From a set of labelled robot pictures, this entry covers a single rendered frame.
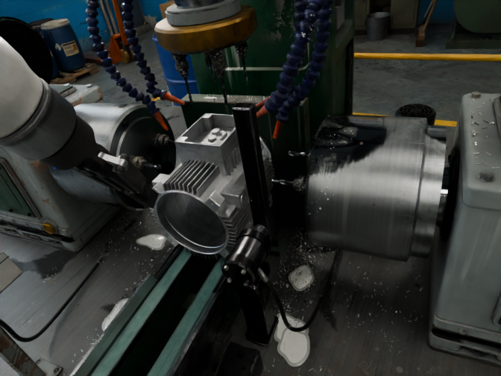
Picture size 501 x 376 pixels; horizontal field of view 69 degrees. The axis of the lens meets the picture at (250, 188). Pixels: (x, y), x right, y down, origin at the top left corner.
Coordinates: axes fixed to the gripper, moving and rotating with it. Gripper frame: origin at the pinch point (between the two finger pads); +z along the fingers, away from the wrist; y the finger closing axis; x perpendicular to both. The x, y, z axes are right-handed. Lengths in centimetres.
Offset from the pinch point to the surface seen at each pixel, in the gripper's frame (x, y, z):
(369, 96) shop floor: -198, 0, 241
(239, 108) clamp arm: -11.6, -19.4, -10.3
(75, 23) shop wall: -361, 507, 283
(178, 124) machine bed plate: -52, 51, 65
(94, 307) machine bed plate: 22.2, 19.6, 22.2
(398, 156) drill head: -12.8, -40.5, 2.2
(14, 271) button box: 18.3, 16.0, -3.7
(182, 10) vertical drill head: -27.9, -5.2, -13.3
